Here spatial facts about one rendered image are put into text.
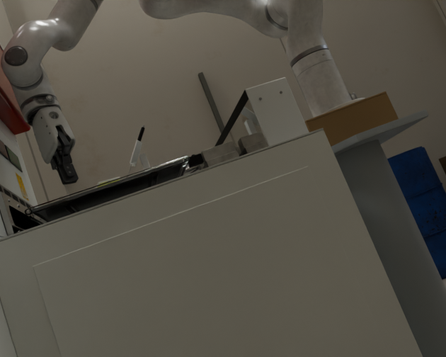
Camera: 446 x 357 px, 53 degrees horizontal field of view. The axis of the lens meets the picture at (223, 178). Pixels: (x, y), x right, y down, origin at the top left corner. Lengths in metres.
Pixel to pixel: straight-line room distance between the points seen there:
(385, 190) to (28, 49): 0.93
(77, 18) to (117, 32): 3.12
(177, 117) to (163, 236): 3.23
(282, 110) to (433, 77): 3.99
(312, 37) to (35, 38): 0.74
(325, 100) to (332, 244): 0.57
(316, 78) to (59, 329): 0.93
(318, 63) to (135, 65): 2.97
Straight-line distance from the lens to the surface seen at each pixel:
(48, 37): 1.09
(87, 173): 3.88
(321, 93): 1.31
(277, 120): 0.92
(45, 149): 1.07
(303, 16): 1.35
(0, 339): 0.75
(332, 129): 1.22
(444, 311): 1.32
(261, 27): 1.43
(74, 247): 0.78
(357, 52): 4.61
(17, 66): 1.05
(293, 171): 0.83
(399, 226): 1.27
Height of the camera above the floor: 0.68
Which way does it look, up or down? 8 degrees up
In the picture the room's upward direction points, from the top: 22 degrees counter-clockwise
